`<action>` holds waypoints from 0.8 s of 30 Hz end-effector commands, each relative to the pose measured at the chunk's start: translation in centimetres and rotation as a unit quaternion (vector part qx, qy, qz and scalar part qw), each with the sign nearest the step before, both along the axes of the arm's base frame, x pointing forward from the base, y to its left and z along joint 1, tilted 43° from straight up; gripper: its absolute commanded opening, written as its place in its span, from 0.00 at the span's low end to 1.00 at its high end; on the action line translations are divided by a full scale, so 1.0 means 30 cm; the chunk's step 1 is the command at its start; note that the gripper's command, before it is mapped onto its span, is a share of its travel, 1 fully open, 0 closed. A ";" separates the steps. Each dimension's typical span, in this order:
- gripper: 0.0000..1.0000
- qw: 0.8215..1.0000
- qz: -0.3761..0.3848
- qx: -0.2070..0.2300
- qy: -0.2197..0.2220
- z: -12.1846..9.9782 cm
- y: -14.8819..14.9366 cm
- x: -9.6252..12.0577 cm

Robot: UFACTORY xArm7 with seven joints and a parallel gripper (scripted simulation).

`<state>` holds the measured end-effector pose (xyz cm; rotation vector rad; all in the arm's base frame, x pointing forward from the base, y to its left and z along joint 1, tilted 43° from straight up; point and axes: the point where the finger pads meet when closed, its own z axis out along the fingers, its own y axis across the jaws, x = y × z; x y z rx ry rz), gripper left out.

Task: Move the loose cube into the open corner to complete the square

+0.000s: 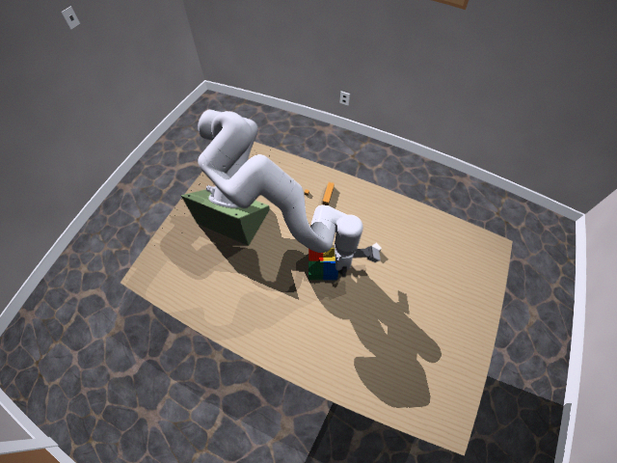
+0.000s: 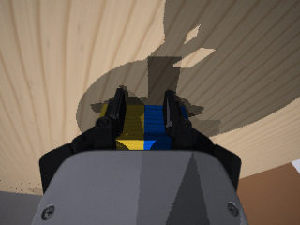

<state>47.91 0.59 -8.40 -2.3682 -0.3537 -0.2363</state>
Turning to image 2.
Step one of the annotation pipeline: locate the yellow cube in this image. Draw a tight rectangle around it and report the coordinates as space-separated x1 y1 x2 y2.
99 104 144 150

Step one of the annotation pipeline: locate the blue cube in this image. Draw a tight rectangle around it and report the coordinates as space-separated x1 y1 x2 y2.
143 105 188 150

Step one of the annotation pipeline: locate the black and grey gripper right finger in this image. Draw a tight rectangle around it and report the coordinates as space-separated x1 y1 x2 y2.
162 90 242 192

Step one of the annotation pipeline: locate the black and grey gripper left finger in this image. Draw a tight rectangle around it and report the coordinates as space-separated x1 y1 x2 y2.
38 88 127 195

